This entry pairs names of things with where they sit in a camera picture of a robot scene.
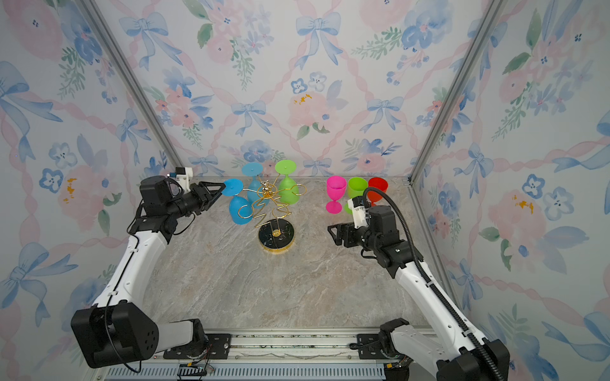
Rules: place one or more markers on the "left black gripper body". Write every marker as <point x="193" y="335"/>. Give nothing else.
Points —
<point x="194" y="202"/>

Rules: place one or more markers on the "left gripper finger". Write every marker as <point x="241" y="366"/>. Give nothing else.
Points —
<point x="210" y="196"/>
<point x="213" y="185"/>

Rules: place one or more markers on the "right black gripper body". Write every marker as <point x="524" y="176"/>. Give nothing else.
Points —
<point x="354" y="238"/>

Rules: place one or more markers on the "blue wine glass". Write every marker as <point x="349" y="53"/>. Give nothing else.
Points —
<point x="238" y="205"/>
<point x="252" y="171"/>

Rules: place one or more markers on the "green wine glass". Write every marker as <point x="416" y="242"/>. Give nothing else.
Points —
<point x="356" y="187"/>
<point x="287" y="181"/>

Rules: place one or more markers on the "pink wine glass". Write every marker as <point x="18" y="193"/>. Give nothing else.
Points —
<point x="336" y="188"/>

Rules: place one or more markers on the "red wine glass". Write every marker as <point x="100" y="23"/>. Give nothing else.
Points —
<point x="379" y="184"/>

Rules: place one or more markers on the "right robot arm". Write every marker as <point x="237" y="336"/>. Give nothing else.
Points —
<point x="460" y="350"/>

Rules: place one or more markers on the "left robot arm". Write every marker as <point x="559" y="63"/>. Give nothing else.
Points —
<point x="115" y="330"/>

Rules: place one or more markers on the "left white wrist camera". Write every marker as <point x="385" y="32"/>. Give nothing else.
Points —
<point x="183" y="175"/>

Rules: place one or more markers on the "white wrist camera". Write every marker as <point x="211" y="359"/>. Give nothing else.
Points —
<point x="183" y="175"/>
<point x="358" y="208"/>

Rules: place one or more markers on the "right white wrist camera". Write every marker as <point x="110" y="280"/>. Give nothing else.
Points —
<point x="358" y="208"/>

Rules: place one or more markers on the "gold wire glass rack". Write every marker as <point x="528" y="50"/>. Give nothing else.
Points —
<point x="275" y="233"/>

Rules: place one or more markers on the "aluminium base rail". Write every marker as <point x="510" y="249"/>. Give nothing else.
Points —
<point x="280" y="355"/>

